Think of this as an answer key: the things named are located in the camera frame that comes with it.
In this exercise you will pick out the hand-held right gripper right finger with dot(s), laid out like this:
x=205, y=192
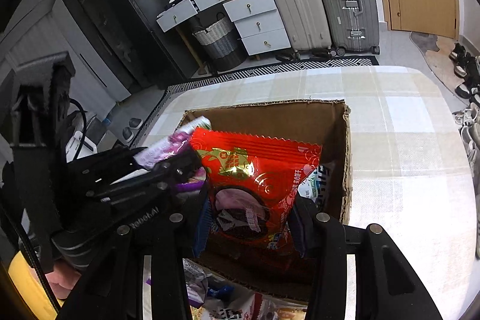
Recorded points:
x=302, y=230

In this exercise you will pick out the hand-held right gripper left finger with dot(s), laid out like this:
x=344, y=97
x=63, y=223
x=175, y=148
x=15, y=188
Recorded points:
x=200, y=230

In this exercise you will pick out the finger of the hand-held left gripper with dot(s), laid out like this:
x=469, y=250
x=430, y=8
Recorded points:
x=168, y=170
x=108, y=160

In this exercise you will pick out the purple silver crisp packet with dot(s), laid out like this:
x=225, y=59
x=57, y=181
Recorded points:
x=168, y=145

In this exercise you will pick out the white blue-lettered packet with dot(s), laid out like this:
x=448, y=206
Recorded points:
x=320, y=185

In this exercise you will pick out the red gold-patterned pie packet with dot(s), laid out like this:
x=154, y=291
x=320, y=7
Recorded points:
x=255, y=173

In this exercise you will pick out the pile of assorted snack packets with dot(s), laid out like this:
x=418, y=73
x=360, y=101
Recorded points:
x=225, y=305

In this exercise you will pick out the brown cardboard box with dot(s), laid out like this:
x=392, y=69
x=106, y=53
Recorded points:
x=270, y=121

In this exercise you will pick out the person's left hand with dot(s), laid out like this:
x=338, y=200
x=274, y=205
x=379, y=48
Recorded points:
x=63, y=282

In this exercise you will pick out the white electric kettle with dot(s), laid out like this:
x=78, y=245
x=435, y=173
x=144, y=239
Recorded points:
x=80, y=149

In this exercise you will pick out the grey slipper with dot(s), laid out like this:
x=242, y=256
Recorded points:
x=128, y=135
x=135, y=123

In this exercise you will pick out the white wardrobe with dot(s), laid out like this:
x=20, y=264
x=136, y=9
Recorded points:
x=97, y=80

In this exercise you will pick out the black metal stand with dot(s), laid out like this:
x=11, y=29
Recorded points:
x=41, y=98

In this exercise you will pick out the woven laundry basket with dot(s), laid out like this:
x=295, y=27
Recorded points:
x=219, y=42

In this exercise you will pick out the dark grey refrigerator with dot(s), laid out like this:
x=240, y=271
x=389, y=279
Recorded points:
x=150, y=24

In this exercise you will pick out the tall black wardrobe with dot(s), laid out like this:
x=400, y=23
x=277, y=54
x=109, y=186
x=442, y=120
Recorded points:
x=86, y=12

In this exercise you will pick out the white desk with drawers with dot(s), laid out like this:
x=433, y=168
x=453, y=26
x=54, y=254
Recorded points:
x=255, y=9

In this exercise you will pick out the beige suitcase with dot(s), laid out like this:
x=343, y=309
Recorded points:
x=296, y=1

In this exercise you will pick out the grey beige door mat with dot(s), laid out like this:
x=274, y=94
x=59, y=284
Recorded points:
x=442, y=61

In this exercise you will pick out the heap of loose shoes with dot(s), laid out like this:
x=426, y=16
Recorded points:
x=468, y=80

